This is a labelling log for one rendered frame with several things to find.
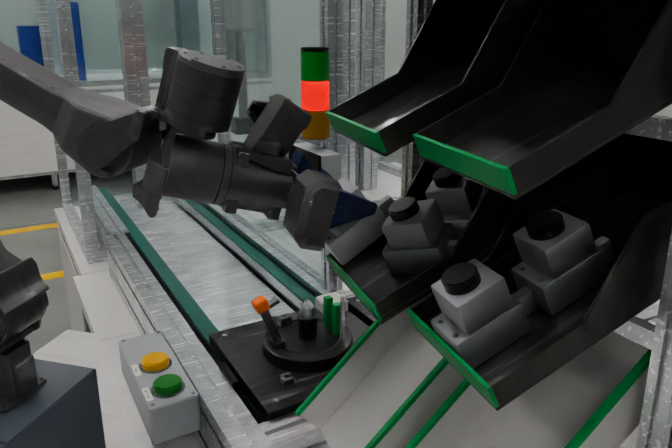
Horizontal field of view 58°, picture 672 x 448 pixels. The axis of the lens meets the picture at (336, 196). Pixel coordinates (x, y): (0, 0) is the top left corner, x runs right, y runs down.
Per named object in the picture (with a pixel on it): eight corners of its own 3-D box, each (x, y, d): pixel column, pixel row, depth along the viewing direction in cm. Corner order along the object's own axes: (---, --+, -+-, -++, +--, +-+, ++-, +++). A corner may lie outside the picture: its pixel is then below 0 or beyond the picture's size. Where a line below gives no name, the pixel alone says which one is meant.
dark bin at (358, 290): (381, 325, 56) (350, 263, 53) (334, 272, 68) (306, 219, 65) (613, 179, 61) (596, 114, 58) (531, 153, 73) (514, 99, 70)
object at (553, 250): (552, 317, 49) (528, 249, 46) (519, 295, 53) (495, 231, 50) (631, 264, 51) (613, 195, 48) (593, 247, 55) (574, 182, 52)
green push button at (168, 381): (157, 405, 83) (156, 392, 82) (150, 390, 86) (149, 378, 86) (186, 396, 85) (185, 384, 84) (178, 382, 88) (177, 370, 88)
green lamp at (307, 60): (309, 82, 101) (308, 52, 100) (295, 79, 105) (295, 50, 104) (334, 80, 104) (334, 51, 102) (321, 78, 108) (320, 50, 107)
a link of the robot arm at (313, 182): (227, 240, 48) (245, 165, 47) (196, 179, 64) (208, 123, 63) (322, 253, 51) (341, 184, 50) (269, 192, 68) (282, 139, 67)
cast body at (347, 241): (343, 267, 60) (305, 215, 57) (328, 251, 64) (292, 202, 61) (408, 215, 61) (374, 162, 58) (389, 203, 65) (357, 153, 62)
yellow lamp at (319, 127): (309, 140, 104) (309, 112, 103) (297, 136, 108) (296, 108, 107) (335, 138, 107) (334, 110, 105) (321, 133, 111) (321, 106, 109)
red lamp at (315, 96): (309, 111, 103) (309, 82, 101) (296, 108, 107) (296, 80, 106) (334, 109, 105) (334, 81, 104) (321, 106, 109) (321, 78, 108)
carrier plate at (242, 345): (268, 426, 79) (268, 412, 78) (209, 344, 99) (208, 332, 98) (416, 374, 90) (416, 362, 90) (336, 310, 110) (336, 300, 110)
